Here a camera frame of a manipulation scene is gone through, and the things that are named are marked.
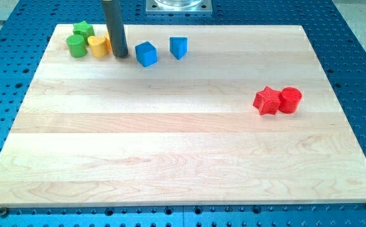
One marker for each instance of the blue cube block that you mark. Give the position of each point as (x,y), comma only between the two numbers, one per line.
(146,54)

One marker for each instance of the red star block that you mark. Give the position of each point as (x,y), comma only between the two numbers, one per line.
(267,101)

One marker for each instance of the green star block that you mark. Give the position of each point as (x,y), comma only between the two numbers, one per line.
(84,29)

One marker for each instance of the light wooden board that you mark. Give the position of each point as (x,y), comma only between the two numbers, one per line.
(110,132)

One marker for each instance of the blue triangular prism block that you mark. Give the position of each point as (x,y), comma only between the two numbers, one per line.
(178,46)

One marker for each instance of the yellow heart block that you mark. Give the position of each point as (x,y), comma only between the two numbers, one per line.
(98,46)

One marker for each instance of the red cylinder block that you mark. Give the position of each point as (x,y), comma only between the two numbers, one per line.
(290,98)

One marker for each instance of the green cylinder block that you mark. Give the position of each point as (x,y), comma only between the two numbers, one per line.
(76,45)

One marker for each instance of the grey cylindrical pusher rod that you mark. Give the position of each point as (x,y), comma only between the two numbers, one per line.
(113,17)

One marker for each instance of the left board clamp screw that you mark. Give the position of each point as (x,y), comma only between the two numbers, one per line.
(4,212)

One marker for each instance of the clear robot base plate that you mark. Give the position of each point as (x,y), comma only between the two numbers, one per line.
(178,6)

